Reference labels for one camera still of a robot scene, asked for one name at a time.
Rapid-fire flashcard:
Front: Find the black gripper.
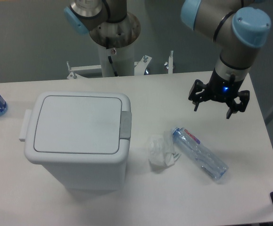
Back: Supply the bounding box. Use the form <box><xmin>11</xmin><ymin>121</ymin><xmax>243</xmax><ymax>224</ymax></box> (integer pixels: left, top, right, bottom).
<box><xmin>188</xmin><ymin>69</ymin><xmax>250</xmax><ymax>119</ymax></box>

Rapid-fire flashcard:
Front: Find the white lidded trash can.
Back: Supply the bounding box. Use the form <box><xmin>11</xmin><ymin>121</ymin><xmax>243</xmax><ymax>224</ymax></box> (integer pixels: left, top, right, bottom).
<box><xmin>19</xmin><ymin>91</ymin><xmax>132</xmax><ymax>190</ymax></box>

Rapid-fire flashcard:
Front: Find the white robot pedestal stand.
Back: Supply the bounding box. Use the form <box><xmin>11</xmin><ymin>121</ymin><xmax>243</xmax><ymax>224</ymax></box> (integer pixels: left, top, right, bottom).
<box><xmin>66</xmin><ymin>11</ymin><xmax>176</xmax><ymax>80</ymax></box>

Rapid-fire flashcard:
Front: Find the clear crushed plastic bottle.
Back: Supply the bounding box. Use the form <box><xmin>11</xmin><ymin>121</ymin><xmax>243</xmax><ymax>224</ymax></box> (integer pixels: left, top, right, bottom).
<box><xmin>172</xmin><ymin>127</ymin><xmax>228</xmax><ymax>181</ymax></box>

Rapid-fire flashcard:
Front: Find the crumpled white tissue paper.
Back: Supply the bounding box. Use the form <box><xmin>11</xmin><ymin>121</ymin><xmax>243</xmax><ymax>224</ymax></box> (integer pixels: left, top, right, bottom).
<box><xmin>146</xmin><ymin>130</ymin><xmax>181</xmax><ymax>170</ymax></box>

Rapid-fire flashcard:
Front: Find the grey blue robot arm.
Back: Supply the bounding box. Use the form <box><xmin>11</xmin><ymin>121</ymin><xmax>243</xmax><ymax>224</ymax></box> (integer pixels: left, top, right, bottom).
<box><xmin>64</xmin><ymin>0</ymin><xmax>271</xmax><ymax>118</ymax></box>

